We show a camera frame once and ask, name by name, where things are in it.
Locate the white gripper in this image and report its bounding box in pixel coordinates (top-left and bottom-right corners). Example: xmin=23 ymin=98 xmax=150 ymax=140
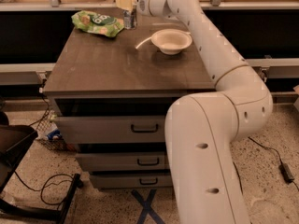
xmin=115 ymin=0 xmax=151 ymax=16

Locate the silver redbull can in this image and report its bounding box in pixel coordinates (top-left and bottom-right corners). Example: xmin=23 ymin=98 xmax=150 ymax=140
xmin=123 ymin=4 xmax=137 ymax=30

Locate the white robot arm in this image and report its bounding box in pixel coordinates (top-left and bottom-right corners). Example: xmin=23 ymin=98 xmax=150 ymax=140
xmin=116 ymin=0 xmax=273 ymax=224

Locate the green rice chip bag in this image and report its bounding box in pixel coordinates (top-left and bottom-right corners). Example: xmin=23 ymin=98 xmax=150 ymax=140
xmin=71 ymin=10 xmax=124 ymax=38

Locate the white bowl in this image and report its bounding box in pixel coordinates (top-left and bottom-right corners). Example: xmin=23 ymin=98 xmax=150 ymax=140
xmin=150 ymin=29 xmax=192 ymax=55

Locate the grey drawer cabinet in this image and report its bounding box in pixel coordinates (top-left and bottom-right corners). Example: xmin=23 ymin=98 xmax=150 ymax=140
xmin=45 ymin=17 xmax=214 ymax=175

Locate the top grey drawer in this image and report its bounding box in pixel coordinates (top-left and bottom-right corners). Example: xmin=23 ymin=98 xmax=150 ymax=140
xmin=55 ymin=116 xmax=164 ymax=144

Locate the grey drawer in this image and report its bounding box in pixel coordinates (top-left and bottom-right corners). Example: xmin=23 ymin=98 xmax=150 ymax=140
xmin=90 ymin=173 xmax=172 ymax=189
xmin=76 ymin=151 xmax=169 ymax=172
xmin=55 ymin=116 xmax=164 ymax=144

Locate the middle grey drawer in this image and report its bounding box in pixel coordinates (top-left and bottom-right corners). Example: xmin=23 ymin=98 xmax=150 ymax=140
xmin=76 ymin=151 xmax=169 ymax=172

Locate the black chair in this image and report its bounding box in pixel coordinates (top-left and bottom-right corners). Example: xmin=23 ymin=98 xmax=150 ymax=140
xmin=0 ymin=110 xmax=84 ymax=224

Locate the bottom grey drawer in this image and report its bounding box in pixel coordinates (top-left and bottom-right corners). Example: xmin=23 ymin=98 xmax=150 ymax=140
xmin=90 ymin=173 xmax=172 ymax=189

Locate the blue tape cross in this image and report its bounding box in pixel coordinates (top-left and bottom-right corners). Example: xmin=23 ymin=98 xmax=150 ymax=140
xmin=131 ymin=189 xmax=165 ymax=224

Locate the black power adapter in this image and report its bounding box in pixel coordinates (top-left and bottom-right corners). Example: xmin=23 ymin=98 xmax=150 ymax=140
xmin=279 ymin=162 xmax=294 ymax=183

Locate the wire basket with items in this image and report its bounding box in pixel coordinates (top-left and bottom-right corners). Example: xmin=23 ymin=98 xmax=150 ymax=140
xmin=36 ymin=111 xmax=75 ymax=151

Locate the black floor cable left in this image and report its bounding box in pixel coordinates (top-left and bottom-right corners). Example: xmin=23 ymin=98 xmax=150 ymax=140
xmin=13 ymin=170 xmax=76 ymax=207

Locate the black floor cable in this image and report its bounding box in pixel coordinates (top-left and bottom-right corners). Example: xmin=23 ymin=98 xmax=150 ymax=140
xmin=248 ymin=136 xmax=299 ymax=193
xmin=13 ymin=170 xmax=76 ymax=207

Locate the black cable centre floor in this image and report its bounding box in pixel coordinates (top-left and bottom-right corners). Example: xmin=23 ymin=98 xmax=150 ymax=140
xmin=233 ymin=161 xmax=244 ymax=194

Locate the black floor cable right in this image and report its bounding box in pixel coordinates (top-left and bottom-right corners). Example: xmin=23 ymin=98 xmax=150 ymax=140
xmin=248 ymin=136 xmax=299 ymax=193

